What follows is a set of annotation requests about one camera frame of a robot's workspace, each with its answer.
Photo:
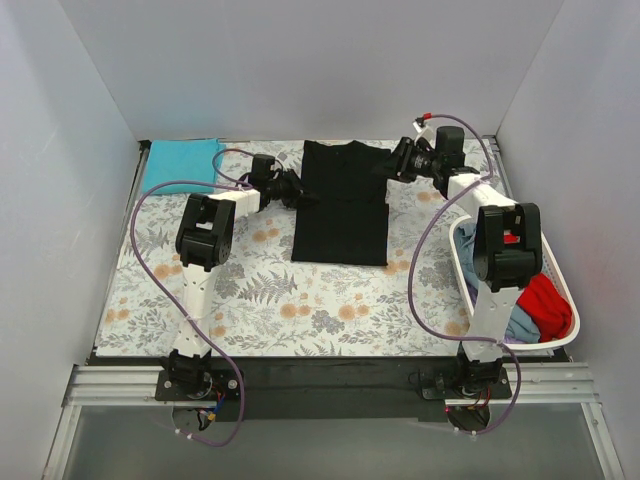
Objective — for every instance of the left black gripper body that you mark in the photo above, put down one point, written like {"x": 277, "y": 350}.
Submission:
{"x": 291, "y": 190}

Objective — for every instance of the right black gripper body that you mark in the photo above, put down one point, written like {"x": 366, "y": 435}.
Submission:
{"x": 405, "y": 162}

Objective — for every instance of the black t shirt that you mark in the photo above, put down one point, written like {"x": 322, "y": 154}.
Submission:
{"x": 349, "y": 223}

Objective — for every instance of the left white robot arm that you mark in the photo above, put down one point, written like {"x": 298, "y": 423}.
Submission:
{"x": 204, "y": 244}

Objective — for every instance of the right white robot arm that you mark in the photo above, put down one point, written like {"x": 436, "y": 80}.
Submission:
{"x": 507, "y": 251}

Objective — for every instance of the folded teal t shirt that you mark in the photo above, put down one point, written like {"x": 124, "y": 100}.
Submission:
{"x": 171, "y": 160}

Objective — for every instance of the floral tablecloth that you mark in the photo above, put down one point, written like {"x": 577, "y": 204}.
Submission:
{"x": 265, "y": 304}

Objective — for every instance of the white laundry basket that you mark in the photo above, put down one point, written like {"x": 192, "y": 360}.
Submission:
{"x": 549, "y": 268}

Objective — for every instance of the red t shirt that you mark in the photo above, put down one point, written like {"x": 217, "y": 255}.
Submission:
{"x": 548, "y": 309}

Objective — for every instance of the blue t shirt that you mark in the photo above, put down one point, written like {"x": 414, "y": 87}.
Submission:
{"x": 520, "y": 325}

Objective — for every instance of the lilac t shirt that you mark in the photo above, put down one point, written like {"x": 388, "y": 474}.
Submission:
{"x": 512, "y": 340}

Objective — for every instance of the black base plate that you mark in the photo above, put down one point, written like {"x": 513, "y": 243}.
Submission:
{"x": 305, "y": 388}

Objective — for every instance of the aluminium frame rail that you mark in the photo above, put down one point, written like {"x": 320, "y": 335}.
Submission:
{"x": 542, "y": 383}

